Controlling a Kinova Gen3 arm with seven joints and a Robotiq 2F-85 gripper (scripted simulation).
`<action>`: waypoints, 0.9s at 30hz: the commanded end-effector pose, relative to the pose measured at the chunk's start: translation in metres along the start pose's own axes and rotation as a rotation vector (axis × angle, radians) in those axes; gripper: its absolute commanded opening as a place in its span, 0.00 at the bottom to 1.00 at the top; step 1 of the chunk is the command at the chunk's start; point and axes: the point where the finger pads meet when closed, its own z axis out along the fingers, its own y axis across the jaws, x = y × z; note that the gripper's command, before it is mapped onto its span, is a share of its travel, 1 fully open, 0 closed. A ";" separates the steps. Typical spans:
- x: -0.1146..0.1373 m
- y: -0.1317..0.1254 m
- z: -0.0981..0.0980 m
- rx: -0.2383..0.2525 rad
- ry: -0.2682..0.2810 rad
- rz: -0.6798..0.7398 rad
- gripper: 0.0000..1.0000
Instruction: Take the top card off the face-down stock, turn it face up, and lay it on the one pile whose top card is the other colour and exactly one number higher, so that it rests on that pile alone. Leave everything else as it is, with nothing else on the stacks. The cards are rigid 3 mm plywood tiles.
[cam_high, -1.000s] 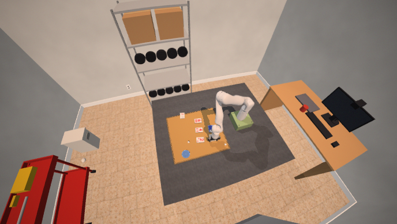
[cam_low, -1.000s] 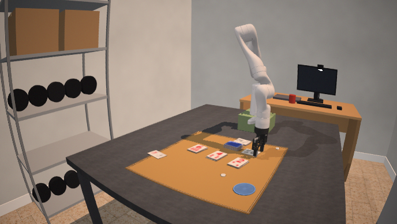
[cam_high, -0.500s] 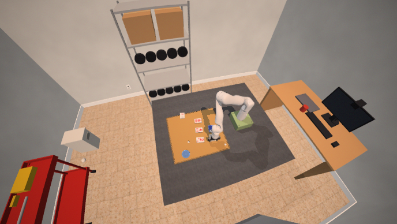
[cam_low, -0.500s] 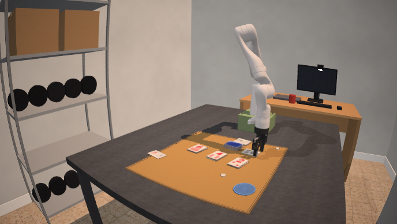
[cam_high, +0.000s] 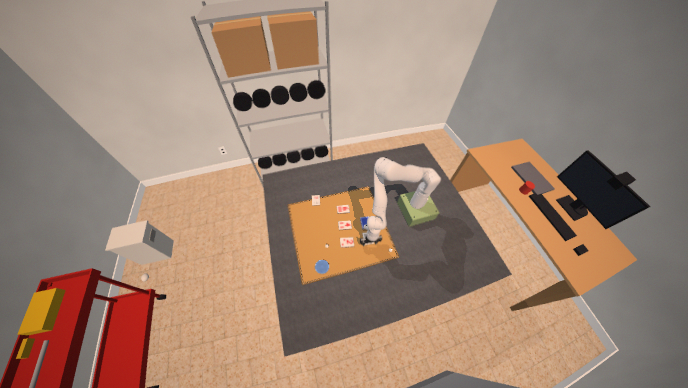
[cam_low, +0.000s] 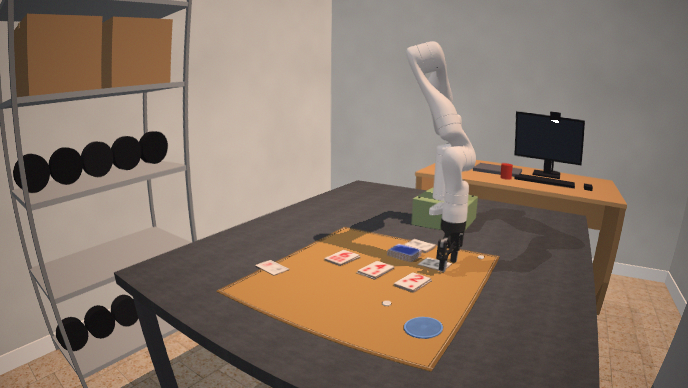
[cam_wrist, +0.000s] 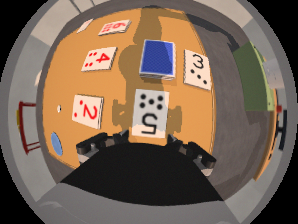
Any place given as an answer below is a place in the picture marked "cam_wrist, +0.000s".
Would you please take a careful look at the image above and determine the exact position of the white card with red markings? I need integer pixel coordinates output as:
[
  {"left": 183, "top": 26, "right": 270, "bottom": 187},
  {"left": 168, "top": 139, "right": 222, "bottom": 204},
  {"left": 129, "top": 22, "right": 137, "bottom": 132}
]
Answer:
[{"left": 98, "top": 20, "right": 130, "bottom": 36}]

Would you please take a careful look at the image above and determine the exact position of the blue round disc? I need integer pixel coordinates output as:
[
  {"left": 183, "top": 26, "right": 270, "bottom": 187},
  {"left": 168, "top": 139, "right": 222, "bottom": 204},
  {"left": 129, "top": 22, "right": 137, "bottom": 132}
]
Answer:
[{"left": 51, "top": 132, "right": 63, "bottom": 156}]

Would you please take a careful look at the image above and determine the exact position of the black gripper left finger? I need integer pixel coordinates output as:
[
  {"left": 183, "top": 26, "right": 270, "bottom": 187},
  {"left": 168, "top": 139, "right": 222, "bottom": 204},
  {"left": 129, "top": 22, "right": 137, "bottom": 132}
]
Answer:
[{"left": 76, "top": 129, "right": 130, "bottom": 165}]

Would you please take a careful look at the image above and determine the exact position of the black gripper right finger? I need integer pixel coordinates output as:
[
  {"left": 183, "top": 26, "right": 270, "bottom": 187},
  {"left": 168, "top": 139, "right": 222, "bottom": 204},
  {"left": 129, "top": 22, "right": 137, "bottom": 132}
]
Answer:
[{"left": 165, "top": 134, "right": 217, "bottom": 179}]

